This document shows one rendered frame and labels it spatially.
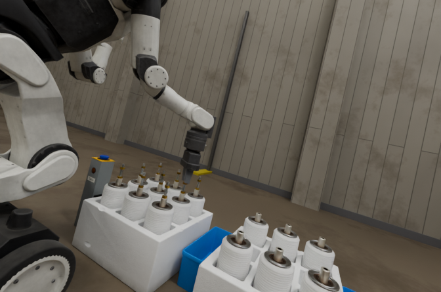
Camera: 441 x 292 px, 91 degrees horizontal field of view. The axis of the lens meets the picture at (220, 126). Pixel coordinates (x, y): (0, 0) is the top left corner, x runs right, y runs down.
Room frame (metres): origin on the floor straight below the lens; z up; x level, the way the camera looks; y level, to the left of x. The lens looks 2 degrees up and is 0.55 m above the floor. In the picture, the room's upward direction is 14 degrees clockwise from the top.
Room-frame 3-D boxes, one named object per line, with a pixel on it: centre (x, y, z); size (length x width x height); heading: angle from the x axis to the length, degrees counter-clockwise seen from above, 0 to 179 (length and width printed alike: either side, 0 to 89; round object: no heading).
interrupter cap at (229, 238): (0.66, -0.14, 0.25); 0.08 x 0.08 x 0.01
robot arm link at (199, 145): (0.90, 0.08, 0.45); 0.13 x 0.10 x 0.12; 25
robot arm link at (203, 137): (0.91, 0.08, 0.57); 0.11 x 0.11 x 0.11; 36
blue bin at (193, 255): (0.90, -0.08, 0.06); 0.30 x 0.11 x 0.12; 156
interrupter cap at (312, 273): (0.57, -0.35, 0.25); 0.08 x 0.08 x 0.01
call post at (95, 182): (1.00, 0.49, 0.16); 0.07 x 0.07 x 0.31; 65
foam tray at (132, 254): (0.95, 0.19, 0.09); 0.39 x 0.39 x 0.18; 65
